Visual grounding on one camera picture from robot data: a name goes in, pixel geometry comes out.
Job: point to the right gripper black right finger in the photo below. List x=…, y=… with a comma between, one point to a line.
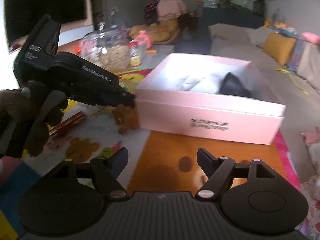
x=218, y=172

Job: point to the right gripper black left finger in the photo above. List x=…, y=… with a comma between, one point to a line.
x=106, y=172

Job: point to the small red box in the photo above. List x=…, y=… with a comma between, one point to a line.
x=66, y=125

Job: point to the brown dog figurine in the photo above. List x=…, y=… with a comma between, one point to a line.
x=126, y=118

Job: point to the black cylindrical cup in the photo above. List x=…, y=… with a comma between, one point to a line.
x=231, y=85

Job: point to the white product box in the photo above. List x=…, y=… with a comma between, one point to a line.
x=190, y=83

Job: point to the left hand on gripper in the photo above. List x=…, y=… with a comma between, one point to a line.
x=15, y=107

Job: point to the glass jar of peanuts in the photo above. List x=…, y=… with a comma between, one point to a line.
x=106, y=47

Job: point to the colourful cartoon play mat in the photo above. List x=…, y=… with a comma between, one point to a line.
x=52, y=196

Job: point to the small red-lid jar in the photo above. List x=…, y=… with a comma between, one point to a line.
x=135, y=54

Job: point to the pink open gift box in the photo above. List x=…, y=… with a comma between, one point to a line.
x=163, y=104

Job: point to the black television screen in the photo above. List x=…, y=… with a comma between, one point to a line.
x=22, y=15

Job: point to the white low coffee table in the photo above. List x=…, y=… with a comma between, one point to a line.
x=154, y=59

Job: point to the pink toy pig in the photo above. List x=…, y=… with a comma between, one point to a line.
x=144, y=38

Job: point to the pink floral blanket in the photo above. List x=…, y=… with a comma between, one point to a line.
x=310, y=188

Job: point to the yellow beanbag chair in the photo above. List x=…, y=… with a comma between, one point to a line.
x=162, y=33

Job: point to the beige covered sofa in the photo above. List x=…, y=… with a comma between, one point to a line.
x=301, y=100

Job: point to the pink clothes pile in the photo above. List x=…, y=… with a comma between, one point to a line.
x=168, y=9

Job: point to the yellow cushion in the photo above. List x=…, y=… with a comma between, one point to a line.
x=279, y=47

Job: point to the pink plush toy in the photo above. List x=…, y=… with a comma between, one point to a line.
x=311, y=38

